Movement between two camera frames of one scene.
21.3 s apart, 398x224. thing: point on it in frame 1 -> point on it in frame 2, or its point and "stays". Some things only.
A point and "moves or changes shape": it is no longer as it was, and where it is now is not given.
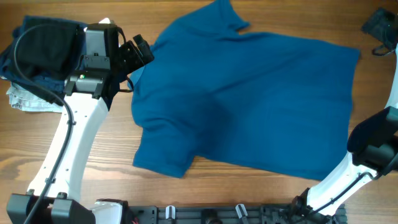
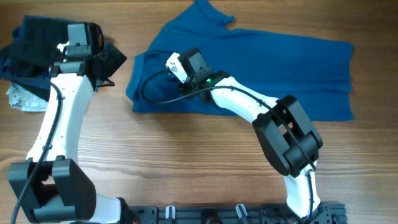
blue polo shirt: (262, 101) moves or changes shape
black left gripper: (137, 60) -> (112, 56)
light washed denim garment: (22, 99) stays
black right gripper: (375, 24) -> (183, 88)
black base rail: (229, 214) stays
